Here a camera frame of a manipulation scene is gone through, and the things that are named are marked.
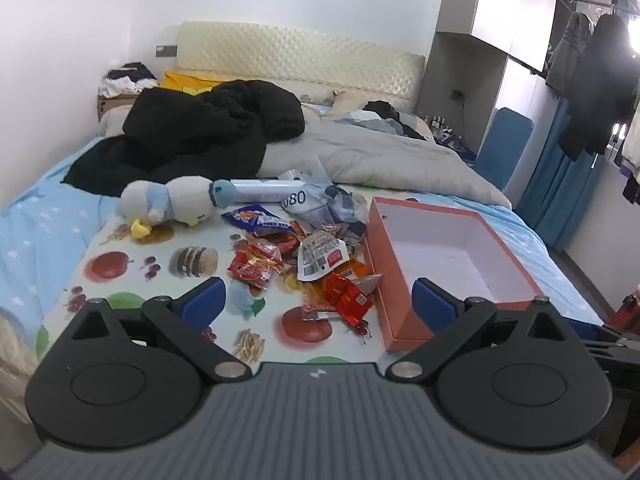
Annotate black clothes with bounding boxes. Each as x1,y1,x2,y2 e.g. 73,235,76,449
362,99,436,141

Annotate blue grey clothes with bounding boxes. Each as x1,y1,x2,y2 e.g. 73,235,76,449
332,109,401,134

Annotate white hanging puffer jacket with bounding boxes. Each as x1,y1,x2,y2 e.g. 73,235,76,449
621,109,640,169

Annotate cream quilted headboard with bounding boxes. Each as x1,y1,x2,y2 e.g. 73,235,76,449
174,20,426,112

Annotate cluttered bedside table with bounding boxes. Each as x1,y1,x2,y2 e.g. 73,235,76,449
427,114,476,161

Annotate grey hanging jacket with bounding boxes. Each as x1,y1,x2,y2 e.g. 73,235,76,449
544,12,594,96

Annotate blue snack packet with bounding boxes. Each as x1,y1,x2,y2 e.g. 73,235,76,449
221,204,297,239

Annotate blue covered chair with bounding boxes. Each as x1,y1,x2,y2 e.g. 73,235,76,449
472,107,535,194

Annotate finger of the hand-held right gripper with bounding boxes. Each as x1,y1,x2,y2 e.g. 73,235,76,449
582,346,640,392
570,319,640,348

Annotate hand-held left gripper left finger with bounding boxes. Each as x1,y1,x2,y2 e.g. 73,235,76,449
64,276,253,385

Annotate black puffer jacket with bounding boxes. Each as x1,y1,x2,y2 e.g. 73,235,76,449
62,79,306,199

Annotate grey duvet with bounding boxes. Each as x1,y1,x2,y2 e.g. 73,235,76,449
257,119,514,209

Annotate pile of folded clothes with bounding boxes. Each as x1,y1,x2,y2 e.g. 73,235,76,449
98,62,160,99

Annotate patterned pillow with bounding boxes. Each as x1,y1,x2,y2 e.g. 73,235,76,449
300,89,372,121

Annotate blue curtain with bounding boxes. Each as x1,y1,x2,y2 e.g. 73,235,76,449
514,94,601,249

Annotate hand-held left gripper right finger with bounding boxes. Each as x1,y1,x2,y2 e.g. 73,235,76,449
387,276,582,384

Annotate black hanging coat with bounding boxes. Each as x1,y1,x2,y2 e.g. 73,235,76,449
557,13,636,161

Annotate clear triangular snack packet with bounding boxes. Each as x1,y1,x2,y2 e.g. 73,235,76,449
356,272,385,294

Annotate yellow cloth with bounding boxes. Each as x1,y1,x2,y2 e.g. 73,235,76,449
158,69,226,96

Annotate white label snack packet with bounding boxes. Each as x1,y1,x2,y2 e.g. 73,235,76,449
296,231,352,282

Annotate orange cardboard box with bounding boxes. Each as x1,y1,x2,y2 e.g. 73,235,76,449
361,196,545,352

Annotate clear plastic bag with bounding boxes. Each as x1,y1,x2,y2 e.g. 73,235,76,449
277,155,371,234

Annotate red suitcase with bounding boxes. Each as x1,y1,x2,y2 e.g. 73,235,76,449
607,291,640,329

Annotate bed with blue sheet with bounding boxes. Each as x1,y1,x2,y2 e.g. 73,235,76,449
0,101,608,411

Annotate small red sausage packet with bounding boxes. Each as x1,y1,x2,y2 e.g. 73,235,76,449
272,232,302,257

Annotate white tube pack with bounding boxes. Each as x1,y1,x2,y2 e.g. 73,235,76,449
227,178,307,206

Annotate brown bedside cabinet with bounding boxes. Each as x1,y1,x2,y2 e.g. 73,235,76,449
96,93,141,124

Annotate white blue plush toy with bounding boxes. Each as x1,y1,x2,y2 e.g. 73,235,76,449
115,175,236,239

